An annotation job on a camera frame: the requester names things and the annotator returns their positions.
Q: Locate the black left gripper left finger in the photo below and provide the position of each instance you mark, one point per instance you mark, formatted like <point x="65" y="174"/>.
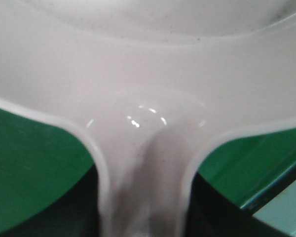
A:
<point x="75" y="214"/>

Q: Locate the beige plastic dustpan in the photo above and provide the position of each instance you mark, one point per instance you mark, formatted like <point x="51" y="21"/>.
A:
<point x="150" y="87"/>

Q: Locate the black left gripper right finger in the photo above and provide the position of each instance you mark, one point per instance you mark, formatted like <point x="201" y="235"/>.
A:
<point x="271" y="214"/>

